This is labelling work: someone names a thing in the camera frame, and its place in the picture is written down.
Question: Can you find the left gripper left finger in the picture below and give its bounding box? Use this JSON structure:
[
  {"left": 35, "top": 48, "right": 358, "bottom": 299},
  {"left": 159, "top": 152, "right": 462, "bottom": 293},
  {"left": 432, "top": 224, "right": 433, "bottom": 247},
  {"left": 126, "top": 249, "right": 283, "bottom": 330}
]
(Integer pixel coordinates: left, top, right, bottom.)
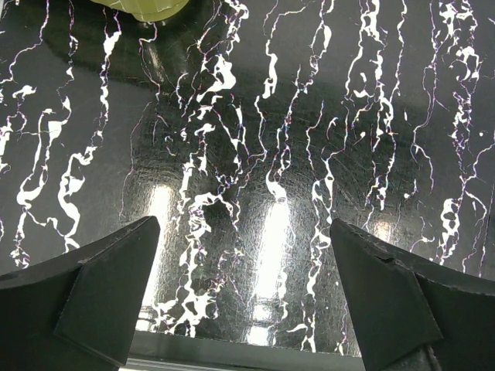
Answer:
[{"left": 1, "top": 216, "right": 161, "bottom": 370}]

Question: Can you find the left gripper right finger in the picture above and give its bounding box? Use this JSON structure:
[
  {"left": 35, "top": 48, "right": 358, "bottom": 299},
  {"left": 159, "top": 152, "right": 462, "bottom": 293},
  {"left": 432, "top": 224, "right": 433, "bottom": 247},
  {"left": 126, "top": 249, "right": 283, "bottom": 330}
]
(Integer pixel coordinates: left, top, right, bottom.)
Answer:
[{"left": 330, "top": 219, "right": 494, "bottom": 370}]

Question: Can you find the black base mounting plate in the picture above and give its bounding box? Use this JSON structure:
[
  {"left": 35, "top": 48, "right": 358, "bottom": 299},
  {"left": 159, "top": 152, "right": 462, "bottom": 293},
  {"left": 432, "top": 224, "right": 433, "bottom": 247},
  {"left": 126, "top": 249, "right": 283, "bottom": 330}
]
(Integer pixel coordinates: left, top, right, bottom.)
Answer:
[{"left": 124, "top": 332, "right": 364, "bottom": 370}]

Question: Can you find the black marble pattern mat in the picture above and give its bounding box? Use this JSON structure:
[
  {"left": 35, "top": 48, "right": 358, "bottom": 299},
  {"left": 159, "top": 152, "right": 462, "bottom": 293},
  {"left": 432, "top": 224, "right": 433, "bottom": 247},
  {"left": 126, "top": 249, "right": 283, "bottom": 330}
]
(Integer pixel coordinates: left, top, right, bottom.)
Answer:
[{"left": 1, "top": 1, "right": 494, "bottom": 356}]

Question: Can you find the olive green plastic bin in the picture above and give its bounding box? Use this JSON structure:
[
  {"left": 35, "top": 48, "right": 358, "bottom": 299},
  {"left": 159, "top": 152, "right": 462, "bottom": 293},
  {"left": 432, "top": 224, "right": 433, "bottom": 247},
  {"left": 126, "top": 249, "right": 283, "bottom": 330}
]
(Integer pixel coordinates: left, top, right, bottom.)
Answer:
[{"left": 92, "top": 0, "right": 189, "bottom": 22}]

